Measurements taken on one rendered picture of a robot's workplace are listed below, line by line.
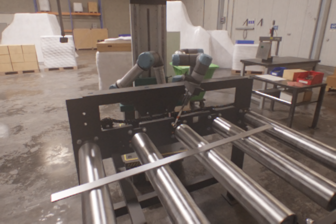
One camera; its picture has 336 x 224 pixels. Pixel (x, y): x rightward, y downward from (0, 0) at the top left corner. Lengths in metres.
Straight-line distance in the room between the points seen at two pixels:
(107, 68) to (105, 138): 3.48
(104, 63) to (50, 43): 4.76
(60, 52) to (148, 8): 7.35
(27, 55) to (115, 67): 5.07
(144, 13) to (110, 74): 2.82
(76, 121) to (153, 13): 1.29
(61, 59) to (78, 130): 8.05
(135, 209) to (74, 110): 0.61
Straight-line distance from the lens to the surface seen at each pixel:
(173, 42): 4.98
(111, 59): 4.64
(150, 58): 1.55
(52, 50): 9.23
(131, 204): 1.03
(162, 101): 1.34
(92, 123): 1.28
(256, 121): 1.62
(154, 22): 2.11
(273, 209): 0.90
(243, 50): 7.97
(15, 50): 9.22
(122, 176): 0.95
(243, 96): 1.72
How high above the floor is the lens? 1.51
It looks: 18 degrees down
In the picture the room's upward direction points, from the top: straight up
